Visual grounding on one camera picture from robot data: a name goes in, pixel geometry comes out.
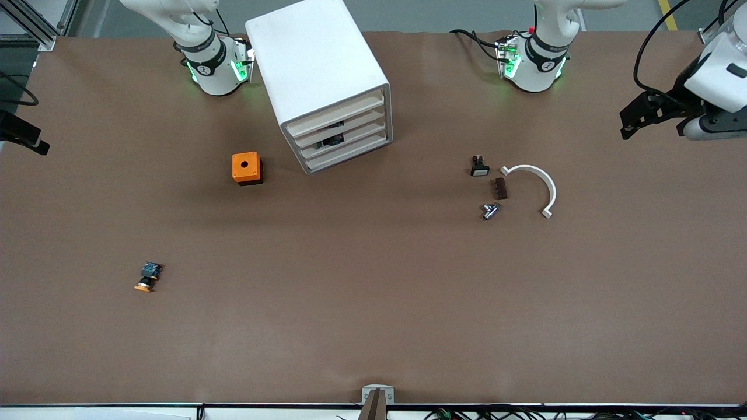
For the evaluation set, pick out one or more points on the brown terminal block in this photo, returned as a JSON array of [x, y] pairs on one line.
[[500, 189]]

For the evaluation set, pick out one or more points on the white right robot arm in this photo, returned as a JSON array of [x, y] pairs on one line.
[[210, 76]]

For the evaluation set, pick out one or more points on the grey mount bracket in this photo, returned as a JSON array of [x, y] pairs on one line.
[[391, 395]]

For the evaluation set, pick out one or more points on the aluminium frame profile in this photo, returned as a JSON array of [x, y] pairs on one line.
[[41, 32]]

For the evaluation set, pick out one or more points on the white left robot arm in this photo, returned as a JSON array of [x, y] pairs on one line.
[[543, 70]]

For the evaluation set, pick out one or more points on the cream plastic drawer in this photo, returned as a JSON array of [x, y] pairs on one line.
[[362, 118], [362, 130], [362, 142], [362, 106]]

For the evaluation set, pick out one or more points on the black switch with white cap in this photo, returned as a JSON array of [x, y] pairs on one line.
[[480, 170]]

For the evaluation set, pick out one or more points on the brown mount post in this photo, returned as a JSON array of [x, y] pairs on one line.
[[373, 408]]

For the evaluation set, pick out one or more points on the orange button enclosure box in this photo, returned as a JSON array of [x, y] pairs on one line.
[[252, 170]]

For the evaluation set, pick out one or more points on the white drawer cabinet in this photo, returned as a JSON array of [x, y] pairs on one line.
[[315, 58]]

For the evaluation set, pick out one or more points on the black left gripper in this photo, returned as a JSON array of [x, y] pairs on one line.
[[677, 96]]

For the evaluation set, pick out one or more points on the white table edge rail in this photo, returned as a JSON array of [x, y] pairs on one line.
[[117, 413]]

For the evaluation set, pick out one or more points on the small aluminium corner profile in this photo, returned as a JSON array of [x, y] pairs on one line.
[[707, 36]]

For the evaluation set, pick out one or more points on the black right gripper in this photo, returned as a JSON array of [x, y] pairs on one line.
[[13, 129]]

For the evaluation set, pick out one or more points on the small metal connector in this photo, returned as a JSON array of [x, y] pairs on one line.
[[490, 211]]

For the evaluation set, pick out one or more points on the white curved plastic bracket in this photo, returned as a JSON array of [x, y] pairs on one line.
[[552, 191]]

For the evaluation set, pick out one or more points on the yellow mushroom push button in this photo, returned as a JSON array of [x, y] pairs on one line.
[[149, 277]]

